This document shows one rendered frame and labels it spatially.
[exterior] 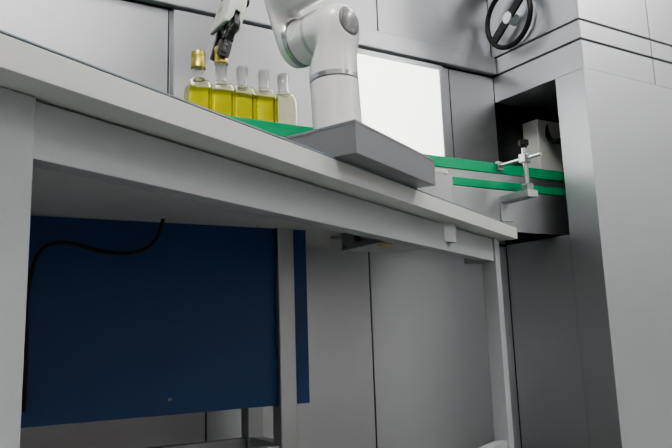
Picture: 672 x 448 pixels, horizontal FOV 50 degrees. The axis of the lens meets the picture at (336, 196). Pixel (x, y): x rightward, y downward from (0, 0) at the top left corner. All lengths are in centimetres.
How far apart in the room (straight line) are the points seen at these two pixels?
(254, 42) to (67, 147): 130
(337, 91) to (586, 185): 109
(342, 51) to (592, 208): 109
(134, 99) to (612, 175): 173
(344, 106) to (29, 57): 74
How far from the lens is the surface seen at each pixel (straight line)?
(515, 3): 254
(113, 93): 79
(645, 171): 245
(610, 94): 240
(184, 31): 198
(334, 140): 115
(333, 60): 139
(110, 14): 196
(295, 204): 112
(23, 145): 76
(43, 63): 74
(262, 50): 206
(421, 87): 234
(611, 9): 254
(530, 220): 226
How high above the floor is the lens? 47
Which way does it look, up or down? 11 degrees up
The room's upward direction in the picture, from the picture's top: 2 degrees counter-clockwise
